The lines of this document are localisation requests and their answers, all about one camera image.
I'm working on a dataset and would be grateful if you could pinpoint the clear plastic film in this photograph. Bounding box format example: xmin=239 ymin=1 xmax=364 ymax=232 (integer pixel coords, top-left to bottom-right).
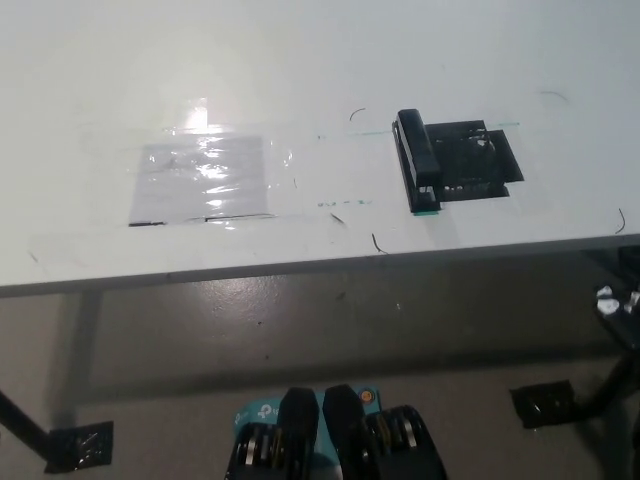
xmin=74 ymin=96 xmax=297 ymax=232

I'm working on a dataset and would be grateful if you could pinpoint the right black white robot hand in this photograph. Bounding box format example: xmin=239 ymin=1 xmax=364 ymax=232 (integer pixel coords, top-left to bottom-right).
xmin=593 ymin=282 xmax=640 ymax=351

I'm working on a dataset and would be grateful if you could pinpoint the black desk stapler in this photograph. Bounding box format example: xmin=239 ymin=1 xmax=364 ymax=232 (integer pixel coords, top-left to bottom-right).
xmin=391 ymin=107 xmax=443 ymax=214

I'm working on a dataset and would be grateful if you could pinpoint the black ribbed robot torso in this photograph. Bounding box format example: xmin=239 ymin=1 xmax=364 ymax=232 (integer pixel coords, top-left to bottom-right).
xmin=224 ymin=384 xmax=449 ymax=480

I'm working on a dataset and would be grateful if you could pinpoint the left table foot plate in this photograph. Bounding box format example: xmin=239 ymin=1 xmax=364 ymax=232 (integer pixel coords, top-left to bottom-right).
xmin=44 ymin=420 xmax=115 ymax=474

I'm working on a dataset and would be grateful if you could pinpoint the black tape mark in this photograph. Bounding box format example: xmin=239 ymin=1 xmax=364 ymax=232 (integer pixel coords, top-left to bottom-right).
xmin=423 ymin=118 xmax=525 ymax=203

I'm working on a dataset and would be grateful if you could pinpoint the grey table leg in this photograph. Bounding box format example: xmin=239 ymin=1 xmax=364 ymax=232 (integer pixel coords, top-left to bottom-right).
xmin=58 ymin=290 xmax=104 ymax=419

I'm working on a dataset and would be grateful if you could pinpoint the black metal stand rod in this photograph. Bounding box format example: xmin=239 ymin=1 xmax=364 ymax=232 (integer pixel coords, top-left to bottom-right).
xmin=0 ymin=388 xmax=54 ymax=451
xmin=573 ymin=348 xmax=640 ymax=417

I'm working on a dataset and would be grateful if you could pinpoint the teal router box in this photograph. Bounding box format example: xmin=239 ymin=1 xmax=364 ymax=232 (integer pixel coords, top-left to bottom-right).
xmin=232 ymin=385 xmax=382 ymax=456

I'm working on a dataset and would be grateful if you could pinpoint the white paper sheet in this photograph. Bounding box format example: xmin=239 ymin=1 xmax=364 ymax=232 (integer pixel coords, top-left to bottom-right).
xmin=128 ymin=134 xmax=267 ymax=227

